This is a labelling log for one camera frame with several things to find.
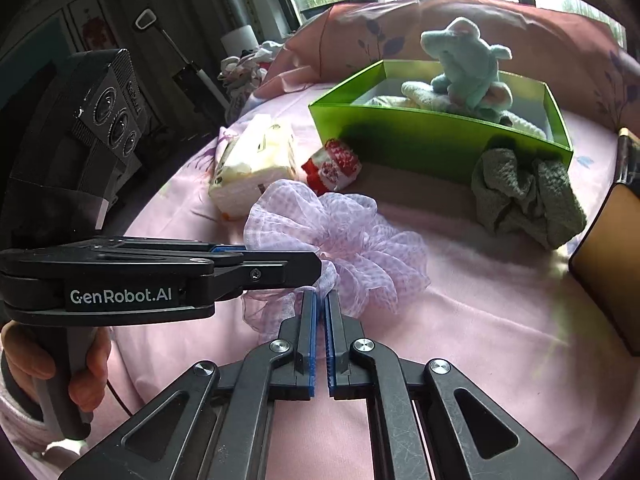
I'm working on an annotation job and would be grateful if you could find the black cable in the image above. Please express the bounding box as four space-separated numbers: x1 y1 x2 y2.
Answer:
104 379 135 417

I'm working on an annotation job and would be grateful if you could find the large soft tissue pack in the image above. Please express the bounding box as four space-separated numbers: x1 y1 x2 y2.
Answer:
207 114 298 216

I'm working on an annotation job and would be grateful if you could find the pile of clothes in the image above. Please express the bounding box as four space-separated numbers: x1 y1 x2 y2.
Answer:
217 40 286 121

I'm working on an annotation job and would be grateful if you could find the grey knitted cloth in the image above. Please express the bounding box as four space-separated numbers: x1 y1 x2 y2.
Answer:
471 146 588 251

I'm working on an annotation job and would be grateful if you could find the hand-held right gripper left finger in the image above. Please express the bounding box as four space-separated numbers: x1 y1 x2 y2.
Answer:
57 290 318 480

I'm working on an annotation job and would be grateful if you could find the yellow knitted cloth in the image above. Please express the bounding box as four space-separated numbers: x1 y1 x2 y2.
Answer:
362 81 555 141

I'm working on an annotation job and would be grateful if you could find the person's left forearm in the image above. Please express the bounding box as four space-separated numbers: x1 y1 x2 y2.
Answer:
0 385 66 461

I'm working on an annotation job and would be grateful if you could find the teal plush elephant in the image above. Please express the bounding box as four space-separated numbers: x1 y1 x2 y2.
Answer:
401 16 513 123

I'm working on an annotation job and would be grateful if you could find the stick vacuum cleaner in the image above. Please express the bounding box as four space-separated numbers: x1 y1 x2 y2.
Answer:
136 8 233 128

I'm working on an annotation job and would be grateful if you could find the green cardboard box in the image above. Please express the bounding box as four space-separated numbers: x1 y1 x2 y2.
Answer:
308 59 574 188

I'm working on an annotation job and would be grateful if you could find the person's left hand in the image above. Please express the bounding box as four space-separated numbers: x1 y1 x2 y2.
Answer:
0 320 113 409

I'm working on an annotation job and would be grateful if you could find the black and gold box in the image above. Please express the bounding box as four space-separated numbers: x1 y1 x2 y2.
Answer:
567 127 640 356

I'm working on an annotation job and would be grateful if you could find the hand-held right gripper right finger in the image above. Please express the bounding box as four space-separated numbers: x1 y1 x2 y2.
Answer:
324 291 581 480

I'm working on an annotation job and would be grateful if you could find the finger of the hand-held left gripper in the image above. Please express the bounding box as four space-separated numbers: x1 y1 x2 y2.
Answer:
65 236 247 262
65 251 322 304

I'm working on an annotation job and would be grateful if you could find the white cylinder container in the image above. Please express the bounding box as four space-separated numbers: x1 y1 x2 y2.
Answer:
220 25 261 58

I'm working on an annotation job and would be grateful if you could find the salmon leaf print pillow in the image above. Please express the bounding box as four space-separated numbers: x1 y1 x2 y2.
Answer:
257 0 640 131

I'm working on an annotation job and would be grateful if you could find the red and white plush toy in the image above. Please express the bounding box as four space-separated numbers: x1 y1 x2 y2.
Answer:
301 140 362 196

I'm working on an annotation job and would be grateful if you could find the purple mesh scrunchie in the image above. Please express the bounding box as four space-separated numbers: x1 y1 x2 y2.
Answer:
241 180 429 336

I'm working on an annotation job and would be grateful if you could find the wall poster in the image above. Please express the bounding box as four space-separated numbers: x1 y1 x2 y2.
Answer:
67 0 121 53

